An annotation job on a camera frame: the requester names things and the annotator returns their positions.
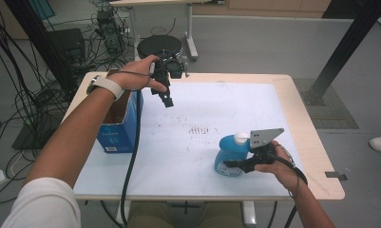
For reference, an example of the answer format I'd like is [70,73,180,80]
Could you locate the white band wristwatch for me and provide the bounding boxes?
[86,74,125,102]

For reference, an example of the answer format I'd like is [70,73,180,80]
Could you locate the person's white shirt sleeve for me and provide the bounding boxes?
[1,177,82,228]

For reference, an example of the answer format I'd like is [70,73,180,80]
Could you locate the blue bottle with white cap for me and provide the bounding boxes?
[214,132,253,178]

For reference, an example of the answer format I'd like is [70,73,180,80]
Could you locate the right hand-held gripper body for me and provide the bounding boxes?
[240,127,286,174]

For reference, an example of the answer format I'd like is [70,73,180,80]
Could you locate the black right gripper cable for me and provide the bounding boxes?
[273,155,310,228]

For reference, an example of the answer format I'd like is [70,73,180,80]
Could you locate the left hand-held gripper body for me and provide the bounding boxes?
[149,56,189,97]

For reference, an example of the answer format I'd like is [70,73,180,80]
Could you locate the grey tape piece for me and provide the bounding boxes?
[324,170,349,182]

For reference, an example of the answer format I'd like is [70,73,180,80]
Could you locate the person's left hand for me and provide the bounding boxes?
[106,54,169,93]

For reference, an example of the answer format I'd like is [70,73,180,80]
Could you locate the person's right hand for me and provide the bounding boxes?
[254,141,299,192]

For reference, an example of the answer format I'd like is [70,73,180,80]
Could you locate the computer tower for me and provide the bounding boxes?
[96,8,126,54]

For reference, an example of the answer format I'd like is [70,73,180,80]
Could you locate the white table leg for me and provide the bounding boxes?
[241,200,257,228]

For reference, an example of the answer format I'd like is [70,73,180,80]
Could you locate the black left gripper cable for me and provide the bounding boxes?
[119,89,143,227]

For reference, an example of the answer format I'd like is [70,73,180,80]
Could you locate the white shoe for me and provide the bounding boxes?
[368,136,381,153]

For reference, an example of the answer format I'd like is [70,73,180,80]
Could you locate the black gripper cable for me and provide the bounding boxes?
[273,155,310,228]
[119,89,143,227]

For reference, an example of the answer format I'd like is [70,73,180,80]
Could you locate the person's legs in khaki trousers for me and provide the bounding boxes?
[125,200,244,228]

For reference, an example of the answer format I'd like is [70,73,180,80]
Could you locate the black equipment box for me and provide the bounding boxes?
[46,28,86,80]

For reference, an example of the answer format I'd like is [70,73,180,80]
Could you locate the black metal stand post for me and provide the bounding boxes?
[305,0,381,106]
[3,0,77,93]

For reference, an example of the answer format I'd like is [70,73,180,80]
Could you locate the white background desk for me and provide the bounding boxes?
[108,0,225,62]

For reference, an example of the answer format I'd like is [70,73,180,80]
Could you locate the grey floor mat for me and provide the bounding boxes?
[293,78,359,130]

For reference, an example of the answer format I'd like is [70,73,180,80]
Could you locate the bundle of black floor cables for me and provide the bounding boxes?
[0,6,72,203]

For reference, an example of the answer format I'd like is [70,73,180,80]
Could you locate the blue cardboard box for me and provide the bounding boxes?
[96,89,144,154]

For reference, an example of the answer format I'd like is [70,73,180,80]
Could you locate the black round stool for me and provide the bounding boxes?
[137,34,183,62]

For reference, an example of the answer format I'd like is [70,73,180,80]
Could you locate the white table mat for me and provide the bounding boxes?
[73,81,304,198]

